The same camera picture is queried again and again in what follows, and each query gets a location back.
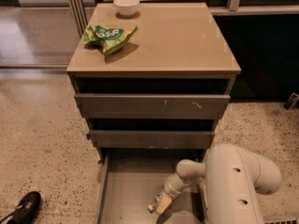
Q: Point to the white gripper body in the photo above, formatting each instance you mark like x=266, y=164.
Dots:
x=171, y=188

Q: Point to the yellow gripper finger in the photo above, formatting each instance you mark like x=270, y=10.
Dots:
x=163, y=201

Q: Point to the clear plastic water bottle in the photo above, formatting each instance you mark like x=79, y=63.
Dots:
x=152, y=206

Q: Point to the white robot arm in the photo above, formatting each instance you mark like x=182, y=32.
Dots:
x=234, y=178

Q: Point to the bottom grey open drawer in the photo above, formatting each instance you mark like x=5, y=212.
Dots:
x=132, y=177

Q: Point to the middle grey drawer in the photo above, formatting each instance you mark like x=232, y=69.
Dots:
x=151, y=139

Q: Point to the grey drawer cabinet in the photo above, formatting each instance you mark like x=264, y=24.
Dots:
x=177, y=49

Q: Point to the top grey drawer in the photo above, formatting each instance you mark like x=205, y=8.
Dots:
x=151, y=106

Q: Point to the floor vent grille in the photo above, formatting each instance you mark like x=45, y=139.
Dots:
x=282, y=220

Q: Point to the black shoe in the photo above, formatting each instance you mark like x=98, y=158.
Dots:
x=26, y=210

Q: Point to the small dark floor object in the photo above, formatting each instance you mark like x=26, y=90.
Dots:
x=292, y=101

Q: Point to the green crumpled snack bag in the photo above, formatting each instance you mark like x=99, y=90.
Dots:
x=109, y=39

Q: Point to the white ceramic bowl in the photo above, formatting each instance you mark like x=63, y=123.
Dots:
x=126, y=8

